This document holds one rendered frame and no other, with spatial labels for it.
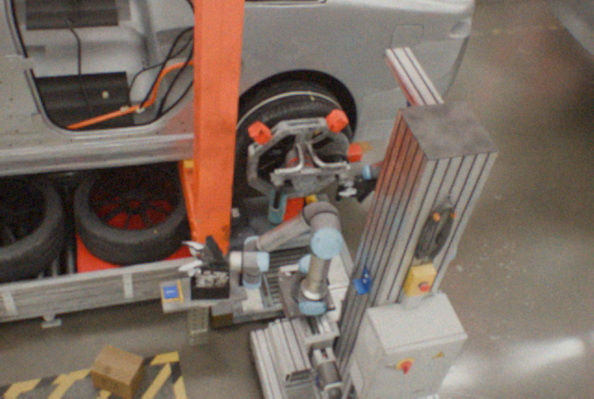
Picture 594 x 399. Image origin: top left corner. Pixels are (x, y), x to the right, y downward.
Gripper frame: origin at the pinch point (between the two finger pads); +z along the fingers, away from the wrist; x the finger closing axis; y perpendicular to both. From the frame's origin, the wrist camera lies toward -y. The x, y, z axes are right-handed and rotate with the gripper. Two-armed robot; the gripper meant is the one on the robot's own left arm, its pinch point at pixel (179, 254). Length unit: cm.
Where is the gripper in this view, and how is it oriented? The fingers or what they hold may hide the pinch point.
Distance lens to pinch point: 280.4
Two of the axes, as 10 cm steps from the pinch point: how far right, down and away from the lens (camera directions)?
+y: -1.0, 7.8, 6.1
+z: -9.9, -0.5, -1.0
